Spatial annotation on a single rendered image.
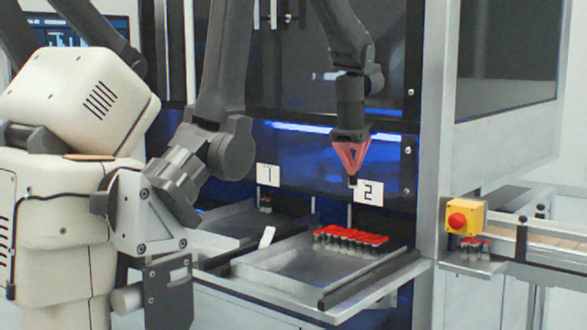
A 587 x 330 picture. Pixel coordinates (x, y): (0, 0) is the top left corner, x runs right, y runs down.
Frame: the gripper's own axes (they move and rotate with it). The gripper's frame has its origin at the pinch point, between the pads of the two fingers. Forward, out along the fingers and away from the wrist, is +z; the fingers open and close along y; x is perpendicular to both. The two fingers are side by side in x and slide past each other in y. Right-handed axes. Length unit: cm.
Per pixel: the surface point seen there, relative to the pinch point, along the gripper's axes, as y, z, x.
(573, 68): 485, 45, -48
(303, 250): 11.3, 25.9, 17.9
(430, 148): 21.3, 0.7, -12.1
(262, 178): 33, 15, 39
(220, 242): 5.1, 23.3, 37.9
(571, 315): 195, 135, -51
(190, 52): 36, -22, 61
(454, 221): 14.2, 15.5, -18.9
